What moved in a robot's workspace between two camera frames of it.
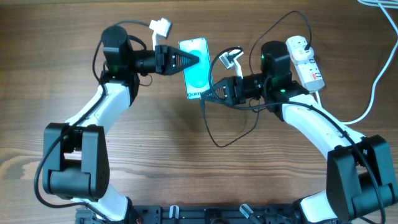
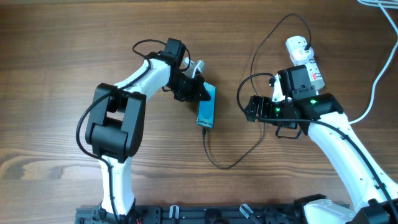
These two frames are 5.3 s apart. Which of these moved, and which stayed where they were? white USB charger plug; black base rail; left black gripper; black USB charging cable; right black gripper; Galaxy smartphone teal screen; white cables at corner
Moved: black USB charging cable; left black gripper; right black gripper; Galaxy smartphone teal screen
Stayed: black base rail; white cables at corner; white USB charger plug
